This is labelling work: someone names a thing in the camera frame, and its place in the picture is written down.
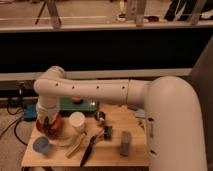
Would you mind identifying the dark grape bunch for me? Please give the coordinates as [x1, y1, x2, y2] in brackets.
[43, 117, 57, 139]

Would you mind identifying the small round metal object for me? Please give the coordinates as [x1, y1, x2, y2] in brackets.
[95, 111, 106, 122]

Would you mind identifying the blue power box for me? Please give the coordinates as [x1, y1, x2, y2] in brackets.
[24, 104, 37, 121]

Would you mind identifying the grey sharpening block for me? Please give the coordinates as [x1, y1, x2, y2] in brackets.
[120, 131, 132, 156]

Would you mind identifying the small blue cup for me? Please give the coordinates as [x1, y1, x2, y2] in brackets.
[33, 136, 50, 154]

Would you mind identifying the grey blue cloth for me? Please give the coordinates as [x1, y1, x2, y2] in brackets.
[134, 109, 145, 118]

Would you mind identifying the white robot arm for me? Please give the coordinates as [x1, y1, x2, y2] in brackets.
[34, 66, 208, 171]

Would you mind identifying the black binder clip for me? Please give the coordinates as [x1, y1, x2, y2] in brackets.
[104, 126, 113, 140]

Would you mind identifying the red-orange bowl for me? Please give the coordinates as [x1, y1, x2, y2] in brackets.
[36, 114, 62, 134]

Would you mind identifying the white plastic cup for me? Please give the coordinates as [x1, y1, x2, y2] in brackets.
[69, 112, 85, 132]

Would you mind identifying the peach fruit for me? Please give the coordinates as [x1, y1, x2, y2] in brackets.
[71, 97, 83, 104]

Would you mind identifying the green plastic tray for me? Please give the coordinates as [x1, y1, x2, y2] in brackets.
[60, 98, 99, 113]

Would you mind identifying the wooden handled utensil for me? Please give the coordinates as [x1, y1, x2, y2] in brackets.
[65, 132, 87, 158]

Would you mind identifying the black handled knife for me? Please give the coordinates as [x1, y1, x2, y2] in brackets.
[80, 133, 102, 167]

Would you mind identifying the black cable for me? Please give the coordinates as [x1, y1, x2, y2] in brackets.
[0, 98, 29, 147]

